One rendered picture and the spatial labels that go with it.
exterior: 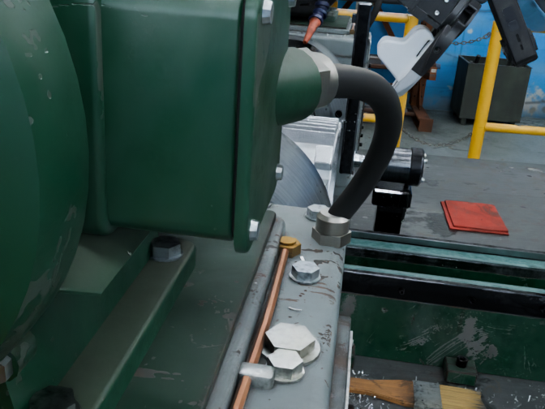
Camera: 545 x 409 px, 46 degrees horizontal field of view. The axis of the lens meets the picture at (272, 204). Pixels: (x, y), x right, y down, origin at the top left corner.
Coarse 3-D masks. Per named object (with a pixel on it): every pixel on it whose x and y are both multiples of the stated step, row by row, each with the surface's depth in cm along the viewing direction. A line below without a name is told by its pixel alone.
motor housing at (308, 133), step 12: (300, 120) 85; (312, 120) 85; (324, 120) 85; (336, 120) 85; (288, 132) 83; (300, 132) 83; (312, 132) 82; (324, 132) 82; (336, 132) 85; (300, 144) 83; (312, 144) 83; (324, 144) 83; (336, 144) 93; (312, 156) 82; (336, 156) 94; (336, 168) 95; (324, 180) 80
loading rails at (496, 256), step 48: (384, 240) 97; (432, 240) 96; (384, 288) 85; (432, 288) 84; (480, 288) 83; (528, 288) 86; (384, 336) 88; (432, 336) 87; (480, 336) 86; (528, 336) 85
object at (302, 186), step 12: (288, 144) 63; (288, 156) 60; (300, 156) 63; (288, 168) 58; (300, 168) 61; (312, 168) 64; (288, 180) 56; (300, 180) 59; (312, 180) 62; (276, 192) 52; (288, 192) 54; (300, 192) 57; (312, 192) 60; (324, 192) 65; (288, 204) 52; (300, 204) 55; (324, 204) 63
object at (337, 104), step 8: (296, 40) 114; (312, 40) 119; (312, 48) 111; (320, 48) 115; (328, 56) 114; (328, 104) 106; (336, 104) 106; (344, 104) 106; (320, 112) 106; (328, 112) 106; (336, 112) 106; (344, 112) 106
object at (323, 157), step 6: (318, 150) 80; (324, 150) 80; (330, 150) 80; (318, 156) 80; (324, 156) 80; (330, 156) 80; (318, 162) 80; (324, 162) 79; (330, 162) 79; (318, 168) 81; (324, 168) 81; (330, 168) 80
